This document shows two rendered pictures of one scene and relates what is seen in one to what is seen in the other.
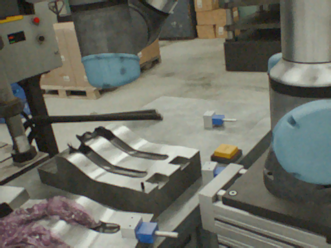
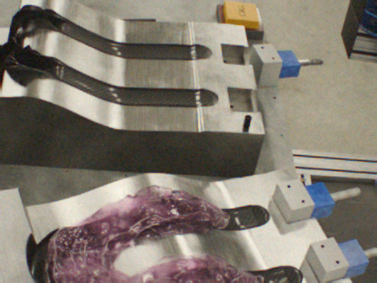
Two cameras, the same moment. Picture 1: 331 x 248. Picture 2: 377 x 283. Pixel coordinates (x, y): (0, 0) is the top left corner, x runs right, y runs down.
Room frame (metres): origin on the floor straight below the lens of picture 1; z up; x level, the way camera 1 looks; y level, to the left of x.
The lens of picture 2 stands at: (0.40, 0.76, 1.61)
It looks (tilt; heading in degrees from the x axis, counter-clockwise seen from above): 43 degrees down; 309
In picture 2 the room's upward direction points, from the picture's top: 11 degrees clockwise
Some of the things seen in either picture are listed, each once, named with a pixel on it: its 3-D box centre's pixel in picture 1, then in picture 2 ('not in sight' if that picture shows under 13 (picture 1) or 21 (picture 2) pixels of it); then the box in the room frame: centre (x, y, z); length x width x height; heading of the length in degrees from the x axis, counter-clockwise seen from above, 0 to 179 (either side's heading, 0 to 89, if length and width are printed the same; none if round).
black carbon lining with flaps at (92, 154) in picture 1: (112, 150); (100, 55); (1.08, 0.18, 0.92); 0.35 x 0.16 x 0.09; 50
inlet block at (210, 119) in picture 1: (220, 119); not in sight; (1.40, -0.22, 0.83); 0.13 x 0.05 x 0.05; 59
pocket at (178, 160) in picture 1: (179, 166); (234, 63); (0.99, -0.02, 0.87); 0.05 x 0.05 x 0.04; 50
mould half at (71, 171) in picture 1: (114, 161); (87, 76); (1.10, 0.18, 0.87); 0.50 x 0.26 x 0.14; 50
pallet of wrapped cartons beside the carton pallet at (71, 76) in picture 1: (75, 57); not in sight; (5.38, 1.12, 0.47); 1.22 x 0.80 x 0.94; 56
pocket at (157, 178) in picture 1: (158, 184); (241, 109); (0.91, 0.05, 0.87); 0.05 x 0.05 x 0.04; 50
